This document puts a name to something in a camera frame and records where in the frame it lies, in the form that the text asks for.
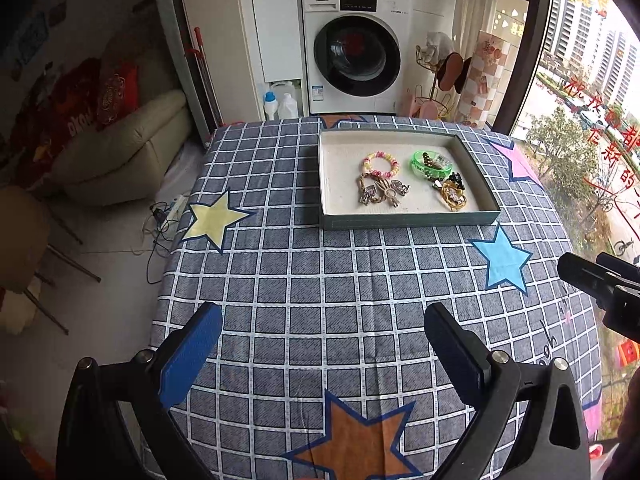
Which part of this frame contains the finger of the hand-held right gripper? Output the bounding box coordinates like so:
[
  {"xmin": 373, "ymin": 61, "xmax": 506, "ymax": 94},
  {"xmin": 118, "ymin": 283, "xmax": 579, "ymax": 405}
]
[
  {"xmin": 557, "ymin": 252, "xmax": 640, "ymax": 333},
  {"xmin": 595, "ymin": 252, "xmax": 640, "ymax": 286}
]

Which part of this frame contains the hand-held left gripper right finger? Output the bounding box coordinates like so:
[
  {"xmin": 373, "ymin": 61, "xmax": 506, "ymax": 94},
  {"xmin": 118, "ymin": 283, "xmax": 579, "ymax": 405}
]
[{"xmin": 424, "ymin": 302, "xmax": 591, "ymax": 480}]

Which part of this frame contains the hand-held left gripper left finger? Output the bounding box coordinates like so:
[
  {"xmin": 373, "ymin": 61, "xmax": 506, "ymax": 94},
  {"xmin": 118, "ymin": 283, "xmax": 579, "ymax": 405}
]
[{"xmin": 57, "ymin": 302, "xmax": 224, "ymax": 480}]

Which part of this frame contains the beige hair clip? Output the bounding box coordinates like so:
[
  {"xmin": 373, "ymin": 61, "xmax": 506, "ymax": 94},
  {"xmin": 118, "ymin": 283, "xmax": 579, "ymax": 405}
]
[{"xmin": 377, "ymin": 178, "xmax": 412, "ymax": 209}]

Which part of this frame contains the purple heart brooch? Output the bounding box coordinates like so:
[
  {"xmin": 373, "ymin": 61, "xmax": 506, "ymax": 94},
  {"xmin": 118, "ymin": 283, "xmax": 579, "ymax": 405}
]
[{"xmin": 357, "ymin": 180, "xmax": 382, "ymax": 206}]

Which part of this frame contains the green translucent wristband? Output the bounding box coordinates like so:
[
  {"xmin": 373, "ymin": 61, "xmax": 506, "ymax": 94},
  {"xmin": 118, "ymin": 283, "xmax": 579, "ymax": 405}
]
[{"xmin": 410, "ymin": 149, "xmax": 454, "ymax": 182}]

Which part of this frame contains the pink and yellow bead bracelet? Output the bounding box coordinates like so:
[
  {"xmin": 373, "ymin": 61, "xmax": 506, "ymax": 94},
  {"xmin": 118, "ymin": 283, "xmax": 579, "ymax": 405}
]
[{"xmin": 363, "ymin": 150, "xmax": 401, "ymax": 179}]

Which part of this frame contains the green tray with white lining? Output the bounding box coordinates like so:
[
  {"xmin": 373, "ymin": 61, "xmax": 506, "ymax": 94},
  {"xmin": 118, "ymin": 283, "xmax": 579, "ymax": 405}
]
[{"xmin": 318, "ymin": 129, "xmax": 501, "ymax": 231}]

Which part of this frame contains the plaid tablecloth with stars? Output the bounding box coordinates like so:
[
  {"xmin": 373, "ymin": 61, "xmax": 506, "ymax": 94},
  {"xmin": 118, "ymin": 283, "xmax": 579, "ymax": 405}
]
[{"xmin": 150, "ymin": 115, "xmax": 608, "ymax": 480}]

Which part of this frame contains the cream sofa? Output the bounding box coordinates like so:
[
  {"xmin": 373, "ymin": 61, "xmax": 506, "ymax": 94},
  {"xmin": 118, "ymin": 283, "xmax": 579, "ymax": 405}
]
[{"xmin": 47, "ymin": 89, "xmax": 194, "ymax": 207}]

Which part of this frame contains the pink checkered panel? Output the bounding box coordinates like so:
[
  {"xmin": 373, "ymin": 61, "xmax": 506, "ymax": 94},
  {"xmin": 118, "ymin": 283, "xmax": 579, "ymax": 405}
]
[{"xmin": 459, "ymin": 30, "xmax": 512, "ymax": 129}]

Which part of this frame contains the brown hat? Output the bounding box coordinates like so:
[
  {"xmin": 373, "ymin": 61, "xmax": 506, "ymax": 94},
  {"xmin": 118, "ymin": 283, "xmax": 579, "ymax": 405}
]
[{"xmin": 436, "ymin": 52, "xmax": 465, "ymax": 94}]

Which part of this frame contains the clear plastic jug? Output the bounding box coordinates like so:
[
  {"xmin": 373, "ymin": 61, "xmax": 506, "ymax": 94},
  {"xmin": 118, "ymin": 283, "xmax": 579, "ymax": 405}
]
[{"xmin": 276, "ymin": 92, "xmax": 300, "ymax": 120}]

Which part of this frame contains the red embroidered cushion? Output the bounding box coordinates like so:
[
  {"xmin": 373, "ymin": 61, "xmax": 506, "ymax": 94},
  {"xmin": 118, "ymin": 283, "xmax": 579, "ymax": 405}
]
[{"xmin": 96, "ymin": 62, "xmax": 140, "ymax": 128}]

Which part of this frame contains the red printed cushion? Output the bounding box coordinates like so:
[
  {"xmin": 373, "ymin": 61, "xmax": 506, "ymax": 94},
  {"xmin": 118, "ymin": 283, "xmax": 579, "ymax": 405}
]
[{"xmin": 12, "ymin": 57, "xmax": 101, "ymax": 161}]

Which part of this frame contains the white cloth on rack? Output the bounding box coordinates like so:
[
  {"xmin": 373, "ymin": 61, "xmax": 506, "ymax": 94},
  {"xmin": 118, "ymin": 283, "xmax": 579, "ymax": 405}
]
[{"xmin": 425, "ymin": 31, "xmax": 455, "ymax": 57}]

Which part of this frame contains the white washing machine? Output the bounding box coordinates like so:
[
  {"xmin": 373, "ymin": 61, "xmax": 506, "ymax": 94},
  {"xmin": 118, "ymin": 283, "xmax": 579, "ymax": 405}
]
[{"xmin": 301, "ymin": 0, "xmax": 416, "ymax": 116}]

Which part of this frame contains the white cabinet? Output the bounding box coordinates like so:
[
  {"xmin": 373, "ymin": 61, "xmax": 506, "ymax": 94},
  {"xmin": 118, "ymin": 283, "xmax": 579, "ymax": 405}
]
[{"xmin": 235, "ymin": 0, "xmax": 306, "ymax": 121}]

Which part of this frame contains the power strip with cables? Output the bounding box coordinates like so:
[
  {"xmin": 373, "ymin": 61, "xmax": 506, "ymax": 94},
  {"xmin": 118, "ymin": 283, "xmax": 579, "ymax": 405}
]
[{"xmin": 142, "ymin": 194, "xmax": 190, "ymax": 283}]

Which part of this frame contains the dark window frame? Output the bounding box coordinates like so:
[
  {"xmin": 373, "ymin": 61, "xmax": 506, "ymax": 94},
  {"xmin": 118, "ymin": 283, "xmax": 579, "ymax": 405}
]
[{"xmin": 492, "ymin": 0, "xmax": 557, "ymax": 136}]

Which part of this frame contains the gold wire rack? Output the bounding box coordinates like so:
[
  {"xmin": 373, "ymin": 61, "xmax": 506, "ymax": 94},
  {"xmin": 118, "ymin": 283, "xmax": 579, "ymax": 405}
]
[{"xmin": 414, "ymin": 44, "xmax": 476, "ymax": 122}]

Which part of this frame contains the mop with red handle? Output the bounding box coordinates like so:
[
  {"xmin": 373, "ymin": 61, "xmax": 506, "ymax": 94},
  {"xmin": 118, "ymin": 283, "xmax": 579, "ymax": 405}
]
[{"xmin": 185, "ymin": 27, "xmax": 224, "ymax": 132}]

